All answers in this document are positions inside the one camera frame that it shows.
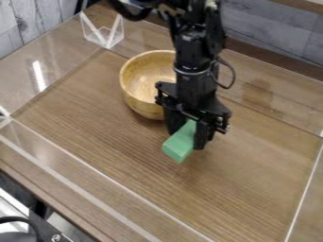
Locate green rectangular block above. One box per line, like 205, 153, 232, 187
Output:
161, 120, 196, 164

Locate black metal mount bracket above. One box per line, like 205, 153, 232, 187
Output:
29, 211, 83, 242

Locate black cable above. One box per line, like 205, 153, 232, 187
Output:
0, 216, 41, 242

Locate clear acrylic corner bracket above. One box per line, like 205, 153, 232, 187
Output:
80, 11, 124, 49

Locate round wooden bowl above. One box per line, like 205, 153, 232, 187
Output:
119, 50, 175, 120

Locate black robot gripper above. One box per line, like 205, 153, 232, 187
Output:
155, 73, 232, 150

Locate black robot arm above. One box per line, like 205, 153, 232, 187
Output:
105, 0, 232, 150

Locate clear acrylic tray walls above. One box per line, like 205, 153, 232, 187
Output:
0, 20, 323, 242

